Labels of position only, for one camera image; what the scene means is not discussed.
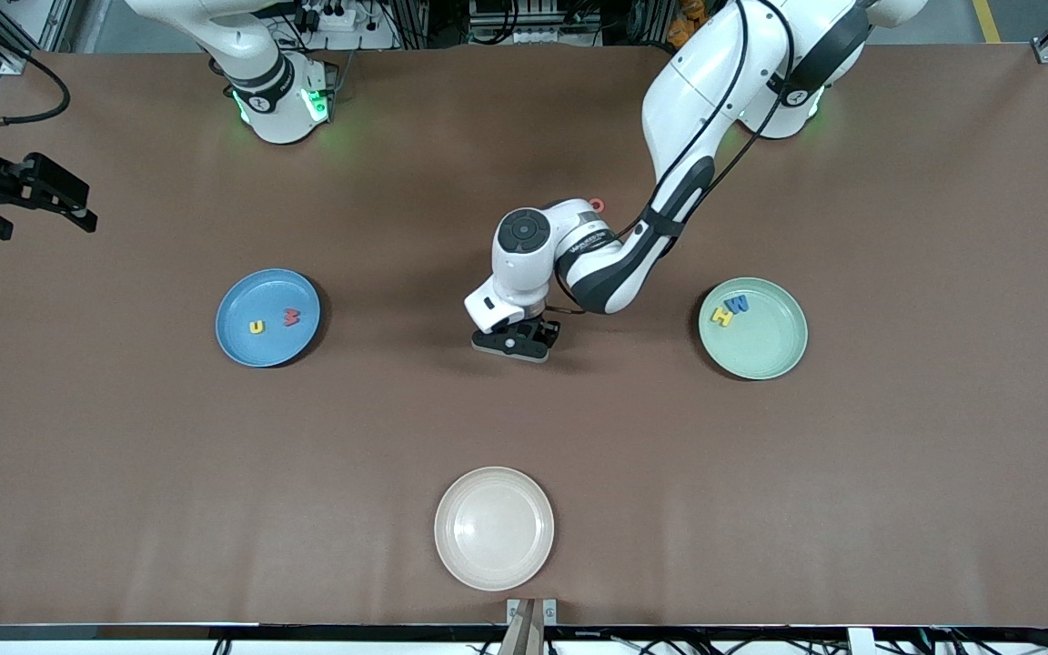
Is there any light green plate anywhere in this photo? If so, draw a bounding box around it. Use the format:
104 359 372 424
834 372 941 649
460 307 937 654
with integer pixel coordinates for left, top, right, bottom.
698 277 810 381

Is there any beige plate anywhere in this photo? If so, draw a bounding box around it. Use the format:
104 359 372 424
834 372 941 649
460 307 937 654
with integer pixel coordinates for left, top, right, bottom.
434 466 556 592

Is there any blue plate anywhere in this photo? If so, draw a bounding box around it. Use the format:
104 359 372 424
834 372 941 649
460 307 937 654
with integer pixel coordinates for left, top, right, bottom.
215 267 322 368

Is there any paper table cover sheet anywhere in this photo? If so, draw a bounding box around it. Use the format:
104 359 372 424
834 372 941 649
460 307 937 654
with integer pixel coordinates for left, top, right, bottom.
0 44 1048 629

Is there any white power strip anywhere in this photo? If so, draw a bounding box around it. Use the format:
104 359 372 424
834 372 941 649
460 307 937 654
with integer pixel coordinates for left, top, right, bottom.
298 3 359 30
471 25 545 45

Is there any dark equipment rack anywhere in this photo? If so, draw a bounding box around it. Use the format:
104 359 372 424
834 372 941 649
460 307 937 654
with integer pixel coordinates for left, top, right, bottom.
397 0 670 48

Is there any orange packaged items pile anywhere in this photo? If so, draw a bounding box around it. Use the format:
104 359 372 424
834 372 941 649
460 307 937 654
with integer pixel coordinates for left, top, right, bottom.
667 0 716 48

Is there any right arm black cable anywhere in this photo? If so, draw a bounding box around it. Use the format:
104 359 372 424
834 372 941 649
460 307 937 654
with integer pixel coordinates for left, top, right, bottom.
0 0 70 133

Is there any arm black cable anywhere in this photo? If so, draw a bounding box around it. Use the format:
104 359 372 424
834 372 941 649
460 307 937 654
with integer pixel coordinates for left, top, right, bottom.
542 0 798 319
0 0 70 133

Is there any metal mounting bracket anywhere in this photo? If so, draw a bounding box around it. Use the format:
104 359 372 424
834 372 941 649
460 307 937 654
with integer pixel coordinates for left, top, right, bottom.
507 598 558 627

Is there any brown camera mount post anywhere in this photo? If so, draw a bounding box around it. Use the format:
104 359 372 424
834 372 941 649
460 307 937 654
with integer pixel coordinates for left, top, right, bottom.
497 600 546 655

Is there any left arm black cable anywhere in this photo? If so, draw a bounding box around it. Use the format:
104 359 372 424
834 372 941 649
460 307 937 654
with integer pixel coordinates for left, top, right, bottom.
542 0 798 319

